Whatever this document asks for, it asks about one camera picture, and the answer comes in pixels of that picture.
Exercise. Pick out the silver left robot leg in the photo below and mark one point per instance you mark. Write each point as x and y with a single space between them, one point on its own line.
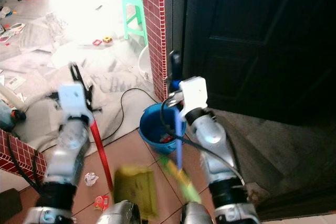
118 213

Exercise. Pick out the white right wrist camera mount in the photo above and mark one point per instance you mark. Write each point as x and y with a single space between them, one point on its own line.
193 94

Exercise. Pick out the silver robot leg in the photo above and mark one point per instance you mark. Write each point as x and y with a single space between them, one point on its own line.
197 213
118 213

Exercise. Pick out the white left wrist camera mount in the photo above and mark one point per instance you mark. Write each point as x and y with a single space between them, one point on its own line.
72 98

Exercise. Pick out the red item inside bucket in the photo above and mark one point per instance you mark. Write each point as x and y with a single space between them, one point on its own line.
166 139

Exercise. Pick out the black wooden door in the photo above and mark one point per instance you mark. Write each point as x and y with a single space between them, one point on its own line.
262 45

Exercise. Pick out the small yellow toy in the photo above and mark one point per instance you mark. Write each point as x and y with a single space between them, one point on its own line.
107 39

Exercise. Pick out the blue plastic bucket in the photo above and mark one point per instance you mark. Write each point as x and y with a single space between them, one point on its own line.
149 127

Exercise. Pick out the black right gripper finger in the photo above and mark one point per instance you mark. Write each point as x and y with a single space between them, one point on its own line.
176 64

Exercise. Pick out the silver right robot leg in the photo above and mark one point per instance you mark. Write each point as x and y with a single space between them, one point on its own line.
197 213

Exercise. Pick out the small red toy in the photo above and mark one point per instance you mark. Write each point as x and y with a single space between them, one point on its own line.
97 42

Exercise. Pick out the red snack wrapper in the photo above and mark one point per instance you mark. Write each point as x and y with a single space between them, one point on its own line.
101 202

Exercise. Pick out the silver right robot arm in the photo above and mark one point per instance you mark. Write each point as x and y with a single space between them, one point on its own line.
211 132

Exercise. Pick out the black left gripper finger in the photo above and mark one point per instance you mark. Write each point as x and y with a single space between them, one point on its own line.
76 74

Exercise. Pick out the white plastic basin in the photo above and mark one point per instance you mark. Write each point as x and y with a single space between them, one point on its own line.
144 64

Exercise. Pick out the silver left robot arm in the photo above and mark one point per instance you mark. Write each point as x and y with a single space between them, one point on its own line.
65 153

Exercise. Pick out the white paper card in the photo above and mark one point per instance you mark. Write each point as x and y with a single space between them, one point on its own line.
16 82

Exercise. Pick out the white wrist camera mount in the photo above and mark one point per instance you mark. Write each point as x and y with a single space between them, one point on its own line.
193 94
72 98

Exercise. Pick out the black block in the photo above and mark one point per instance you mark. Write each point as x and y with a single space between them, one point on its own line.
9 207

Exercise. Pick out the crumpled white paper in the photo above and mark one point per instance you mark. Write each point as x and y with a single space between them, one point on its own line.
91 179

